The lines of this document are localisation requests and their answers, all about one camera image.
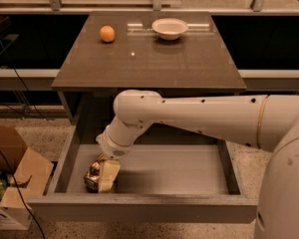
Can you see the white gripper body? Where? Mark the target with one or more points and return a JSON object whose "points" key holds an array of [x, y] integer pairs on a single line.
{"points": [[111, 149]]}

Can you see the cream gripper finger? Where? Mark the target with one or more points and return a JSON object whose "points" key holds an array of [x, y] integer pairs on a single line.
{"points": [[108, 173]]}

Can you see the crushed orange gold can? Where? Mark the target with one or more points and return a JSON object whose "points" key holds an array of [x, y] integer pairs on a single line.
{"points": [[92, 175]]}

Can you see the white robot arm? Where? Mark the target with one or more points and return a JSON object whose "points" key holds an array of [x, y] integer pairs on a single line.
{"points": [[270, 123]]}

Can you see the open grey top drawer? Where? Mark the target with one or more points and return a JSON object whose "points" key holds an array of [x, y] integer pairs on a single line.
{"points": [[170, 175]]}

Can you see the grey counter cabinet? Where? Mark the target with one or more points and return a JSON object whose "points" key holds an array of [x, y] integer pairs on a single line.
{"points": [[197, 63]]}

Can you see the cardboard box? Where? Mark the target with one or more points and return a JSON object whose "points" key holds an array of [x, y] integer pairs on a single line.
{"points": [[23, 173]]}

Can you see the orange fruit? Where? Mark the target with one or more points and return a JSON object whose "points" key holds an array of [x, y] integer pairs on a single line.
{"points": [[107, 34]]}

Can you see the white bowl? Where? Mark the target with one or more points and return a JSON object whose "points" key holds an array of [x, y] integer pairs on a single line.
{"points": [[169, 28]]}

